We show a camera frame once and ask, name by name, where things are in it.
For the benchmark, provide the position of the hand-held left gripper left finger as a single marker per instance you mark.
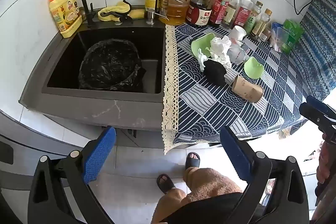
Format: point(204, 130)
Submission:
point(101, 153)

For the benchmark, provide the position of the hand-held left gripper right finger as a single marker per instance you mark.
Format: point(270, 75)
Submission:
point(235, 153)

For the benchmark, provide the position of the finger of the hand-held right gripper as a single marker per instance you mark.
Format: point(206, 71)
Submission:
point(321, 104)
point(315, 113)

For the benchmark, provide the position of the bin with black bag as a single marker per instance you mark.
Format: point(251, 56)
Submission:
point(110, 64)

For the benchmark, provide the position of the large white tissue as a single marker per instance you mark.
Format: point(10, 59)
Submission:
point(220, 49)

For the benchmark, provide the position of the white cup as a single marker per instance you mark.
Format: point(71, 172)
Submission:
point(237, 33)

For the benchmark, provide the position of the person's right hand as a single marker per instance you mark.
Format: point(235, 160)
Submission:
point(327, 161)

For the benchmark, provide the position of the person's legs with sandals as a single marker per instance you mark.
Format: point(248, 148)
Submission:
point(207, 182)

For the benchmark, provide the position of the black sandal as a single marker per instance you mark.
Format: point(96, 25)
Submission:
point(193, 159)
point(165, 183)

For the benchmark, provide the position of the navy patterned tablecloth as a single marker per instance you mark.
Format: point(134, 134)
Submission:
point(210, 108)

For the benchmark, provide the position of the grey kitchen sink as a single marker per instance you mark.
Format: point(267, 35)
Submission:
point(78, 106)

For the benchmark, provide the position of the grey cabinet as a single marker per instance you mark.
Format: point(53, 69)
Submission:
point(39, 134)

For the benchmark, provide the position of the brown paper cup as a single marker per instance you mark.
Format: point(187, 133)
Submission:
point(246, 88)

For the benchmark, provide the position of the blue patterned woven cloth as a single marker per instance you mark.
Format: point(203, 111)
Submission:
point(317, 37)

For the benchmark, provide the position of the green plastic bag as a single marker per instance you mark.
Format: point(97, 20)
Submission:
point(291, 35)

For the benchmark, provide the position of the small green plastic bowl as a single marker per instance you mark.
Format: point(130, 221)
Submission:
point(253, 67)

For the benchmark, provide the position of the clear plastic bag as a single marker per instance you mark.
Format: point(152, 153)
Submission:
point(277, 35)

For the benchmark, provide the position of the black crumpled bag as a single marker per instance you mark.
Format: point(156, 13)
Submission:
point(215, 71)

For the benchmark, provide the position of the small brown jar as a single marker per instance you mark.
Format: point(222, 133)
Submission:
point(266, 33)

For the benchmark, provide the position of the small crumpled white tissue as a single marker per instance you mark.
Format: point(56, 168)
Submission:
point(202, 60)

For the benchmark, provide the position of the clear plastic cup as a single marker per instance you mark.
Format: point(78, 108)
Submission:
point(236, 53)

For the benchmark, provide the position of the small bottle with beige label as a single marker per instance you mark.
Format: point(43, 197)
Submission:
point(260, 26)

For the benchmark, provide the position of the bottle with green label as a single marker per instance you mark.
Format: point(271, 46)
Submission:
point(251, 22)

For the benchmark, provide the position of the large green plastic bowl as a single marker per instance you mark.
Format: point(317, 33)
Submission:
point(199, 44)

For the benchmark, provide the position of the clear bottle with red label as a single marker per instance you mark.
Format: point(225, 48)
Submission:
point(242, 15)

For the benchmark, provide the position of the clear bottle with beige label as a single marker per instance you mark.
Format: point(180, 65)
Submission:
point(231, 11)

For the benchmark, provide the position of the dark bottle with red label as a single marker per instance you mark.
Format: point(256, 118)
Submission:
point(219, 10)

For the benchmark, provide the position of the yellow cloth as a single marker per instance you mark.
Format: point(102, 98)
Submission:
point(115, 10)

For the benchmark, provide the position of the yellow sponge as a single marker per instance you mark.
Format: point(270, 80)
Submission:
point(137, 14)

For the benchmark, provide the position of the metal soap dispenser pump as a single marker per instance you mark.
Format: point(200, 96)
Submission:
point(150, 15)

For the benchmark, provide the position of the yellow dish soap bottle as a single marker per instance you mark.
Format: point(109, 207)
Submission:
point(64, 11)

